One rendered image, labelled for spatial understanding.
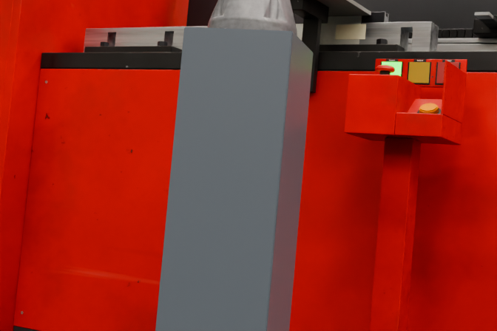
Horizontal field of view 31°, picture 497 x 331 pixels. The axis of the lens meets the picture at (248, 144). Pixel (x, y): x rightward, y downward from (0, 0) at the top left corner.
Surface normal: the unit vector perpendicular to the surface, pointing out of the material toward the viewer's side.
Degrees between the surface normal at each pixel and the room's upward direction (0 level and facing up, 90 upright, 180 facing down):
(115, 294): 90
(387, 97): 90
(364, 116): 90
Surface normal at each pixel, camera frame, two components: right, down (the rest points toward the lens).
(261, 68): -0.25, -0.08
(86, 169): -0.48, -0.10
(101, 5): 0.87, 0.05
